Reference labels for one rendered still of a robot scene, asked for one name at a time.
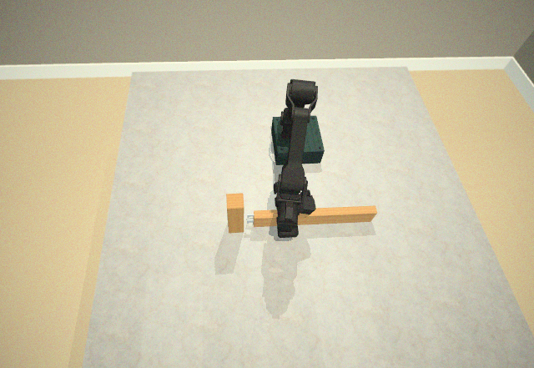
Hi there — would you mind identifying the wooden post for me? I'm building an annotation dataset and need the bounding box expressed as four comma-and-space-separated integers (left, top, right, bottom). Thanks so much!
226, 193, 244, 233

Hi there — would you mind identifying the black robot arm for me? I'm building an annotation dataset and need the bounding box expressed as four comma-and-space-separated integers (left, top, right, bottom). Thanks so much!
276, 79, 318, 229

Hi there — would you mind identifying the brown wooden board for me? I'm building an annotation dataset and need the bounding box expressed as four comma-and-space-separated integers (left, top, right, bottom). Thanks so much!
247, 206, 377, 227

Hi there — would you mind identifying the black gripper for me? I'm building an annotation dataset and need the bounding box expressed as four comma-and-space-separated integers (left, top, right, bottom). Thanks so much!
274, 182, 299, 238

